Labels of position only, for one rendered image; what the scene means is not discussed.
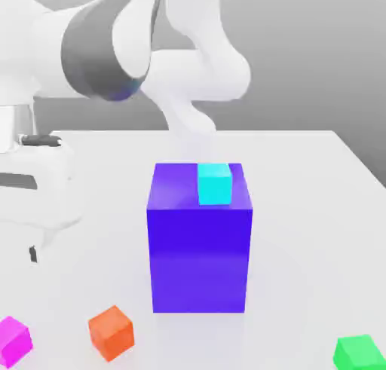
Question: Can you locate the small magenta cube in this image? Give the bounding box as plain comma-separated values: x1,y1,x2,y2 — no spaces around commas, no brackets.
0,315,34,370

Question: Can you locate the small green cube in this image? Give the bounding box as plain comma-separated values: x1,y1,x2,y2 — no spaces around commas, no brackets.
332,334,386,370

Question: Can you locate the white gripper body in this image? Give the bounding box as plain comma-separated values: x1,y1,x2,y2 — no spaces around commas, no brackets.
0,145,83,231

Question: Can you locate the small orange cube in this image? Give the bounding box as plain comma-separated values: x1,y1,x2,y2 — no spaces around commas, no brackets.
87,304,136,363

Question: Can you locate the small cyan cube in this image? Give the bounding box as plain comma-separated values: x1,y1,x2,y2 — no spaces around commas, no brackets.
197,163,233,206

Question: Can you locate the large purple box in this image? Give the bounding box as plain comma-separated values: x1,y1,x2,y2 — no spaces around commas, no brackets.
146,162,253,314

